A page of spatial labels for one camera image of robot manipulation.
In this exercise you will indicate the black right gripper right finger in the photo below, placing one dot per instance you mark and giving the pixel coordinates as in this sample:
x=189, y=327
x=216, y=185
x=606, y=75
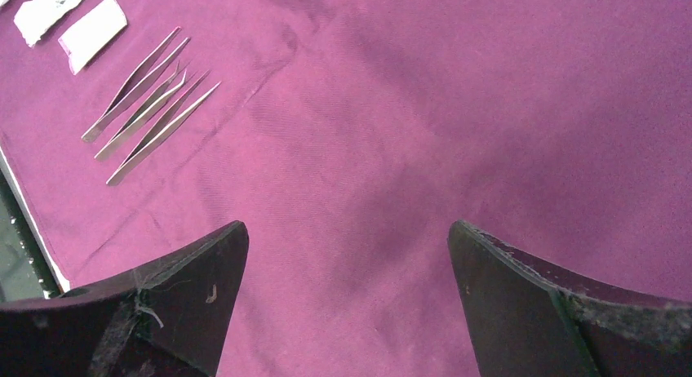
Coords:
x=529, y=317

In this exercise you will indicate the steel scalpel handle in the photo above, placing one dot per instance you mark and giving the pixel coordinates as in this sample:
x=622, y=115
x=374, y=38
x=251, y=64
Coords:
x=147, y=109

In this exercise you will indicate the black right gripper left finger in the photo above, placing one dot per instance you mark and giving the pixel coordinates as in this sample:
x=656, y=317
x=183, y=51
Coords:
x=167, y=317

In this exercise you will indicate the steel tweezers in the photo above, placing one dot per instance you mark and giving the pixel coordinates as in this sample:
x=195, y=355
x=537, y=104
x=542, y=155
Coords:
x=170, y=120
x=140, y=80

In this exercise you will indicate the purple cloth wrap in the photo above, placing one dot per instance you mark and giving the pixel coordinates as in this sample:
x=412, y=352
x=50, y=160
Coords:
x=349, y=135

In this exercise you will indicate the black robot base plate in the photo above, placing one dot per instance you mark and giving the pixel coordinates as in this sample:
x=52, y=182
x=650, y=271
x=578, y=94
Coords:
x=25, y=273

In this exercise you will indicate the small white sterile packet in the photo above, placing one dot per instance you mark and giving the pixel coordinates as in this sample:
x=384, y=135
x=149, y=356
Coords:
x=84, y=39

